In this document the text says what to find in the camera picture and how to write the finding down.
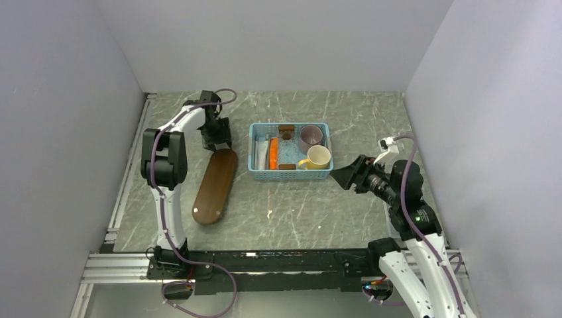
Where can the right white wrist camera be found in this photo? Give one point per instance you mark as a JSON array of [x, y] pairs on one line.
[[389, 151]]

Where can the yellow ceramic mug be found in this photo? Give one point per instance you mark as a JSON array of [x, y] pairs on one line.
[[318, 157]]

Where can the brown oval wooden tray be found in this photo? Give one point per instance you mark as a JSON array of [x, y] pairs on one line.
[[215, 186]]

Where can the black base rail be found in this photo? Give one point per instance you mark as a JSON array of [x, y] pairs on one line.
[[211, 272]]

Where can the orange toothpaste tube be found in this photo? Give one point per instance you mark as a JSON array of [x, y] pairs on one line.
[[273, 153]]

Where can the aluminium frame rail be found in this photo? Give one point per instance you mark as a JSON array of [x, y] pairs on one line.
[[105, 266]]

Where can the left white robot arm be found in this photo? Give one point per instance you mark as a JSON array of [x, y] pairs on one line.
[[164, 166]]

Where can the mauve ceramic cup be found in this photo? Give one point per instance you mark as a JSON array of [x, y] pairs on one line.
[[310, 135]]

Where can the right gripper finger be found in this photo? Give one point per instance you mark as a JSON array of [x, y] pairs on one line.
[[345, 182], [347, 173]]

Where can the clear holder with brown ends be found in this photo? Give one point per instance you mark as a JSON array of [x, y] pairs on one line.
[[287, 147]]

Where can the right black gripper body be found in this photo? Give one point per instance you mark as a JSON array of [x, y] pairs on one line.
[[373, 178]]

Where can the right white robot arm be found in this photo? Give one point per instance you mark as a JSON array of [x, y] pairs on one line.
[[435, 291]]

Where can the light blue plastic basket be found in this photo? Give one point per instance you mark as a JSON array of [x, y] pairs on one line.
[[271, 129]]

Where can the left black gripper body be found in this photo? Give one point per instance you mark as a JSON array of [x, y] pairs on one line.
[[216, 132]]

